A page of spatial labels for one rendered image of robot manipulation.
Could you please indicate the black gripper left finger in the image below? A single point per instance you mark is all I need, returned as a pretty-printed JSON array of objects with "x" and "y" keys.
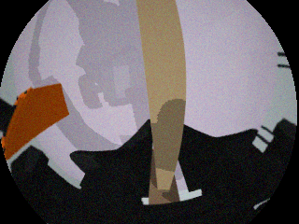
[{"x": 131, "y": 161}]

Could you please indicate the long wooden rail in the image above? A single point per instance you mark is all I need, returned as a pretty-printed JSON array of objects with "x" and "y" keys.
[{"x": 165, "y": 66}]

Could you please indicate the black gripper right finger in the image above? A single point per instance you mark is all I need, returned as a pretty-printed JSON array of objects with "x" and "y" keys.
[{"x": 200, "y": 153}]

